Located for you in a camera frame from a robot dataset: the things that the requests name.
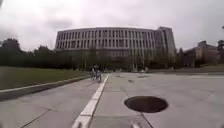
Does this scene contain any white vehicle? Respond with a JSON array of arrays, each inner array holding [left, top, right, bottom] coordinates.
[[139, 67, 149, 73]]

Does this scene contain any bicycle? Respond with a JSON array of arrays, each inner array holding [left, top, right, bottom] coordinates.
[[90, 70, 103, 84]]

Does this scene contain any grey concrete kerb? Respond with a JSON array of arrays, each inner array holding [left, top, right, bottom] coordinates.
[[0, 75, 92, 102]]

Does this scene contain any grass lawn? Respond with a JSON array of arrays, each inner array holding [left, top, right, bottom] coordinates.
[[0, 65, 90, 91]]

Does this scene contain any large grey curved building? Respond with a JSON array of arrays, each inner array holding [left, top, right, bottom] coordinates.
[[54, 26, 177, 69]]

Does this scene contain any row of trees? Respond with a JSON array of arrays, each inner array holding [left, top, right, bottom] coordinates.
[[0, 37, 188, 72]]

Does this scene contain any grey concrete slab road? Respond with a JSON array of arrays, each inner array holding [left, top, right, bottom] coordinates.
[[0, 71, 224, 128]]

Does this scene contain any grass strip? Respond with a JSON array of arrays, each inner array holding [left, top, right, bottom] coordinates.
[[186, 63, 224, 74]]

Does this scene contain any low dark building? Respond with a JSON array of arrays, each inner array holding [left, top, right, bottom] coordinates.
[[183, 40, 221, 68]]

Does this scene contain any white painted line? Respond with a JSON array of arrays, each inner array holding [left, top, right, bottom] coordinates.
[[71, 74, 110, 128]]

